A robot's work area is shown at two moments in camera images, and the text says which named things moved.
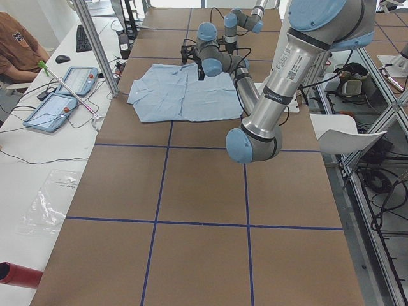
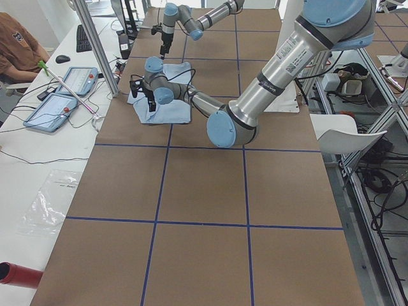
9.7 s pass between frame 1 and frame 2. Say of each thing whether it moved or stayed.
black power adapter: stayed
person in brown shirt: stayed
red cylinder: stayed
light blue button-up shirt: moved
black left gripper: moved
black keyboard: stayed
